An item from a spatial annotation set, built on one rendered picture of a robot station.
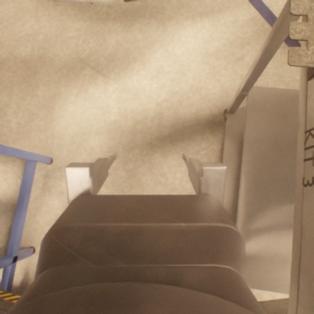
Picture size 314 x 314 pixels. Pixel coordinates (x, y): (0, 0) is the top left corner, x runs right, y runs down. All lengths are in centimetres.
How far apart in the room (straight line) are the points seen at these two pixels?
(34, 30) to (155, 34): 63
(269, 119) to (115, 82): 68
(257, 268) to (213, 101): 65
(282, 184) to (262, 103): 23
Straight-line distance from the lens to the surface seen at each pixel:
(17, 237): 101
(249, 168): 64
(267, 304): 101
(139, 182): 92
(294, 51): 28
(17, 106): 125
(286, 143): 68
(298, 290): 29
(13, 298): 83
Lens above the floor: 91
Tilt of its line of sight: 79 degrees down
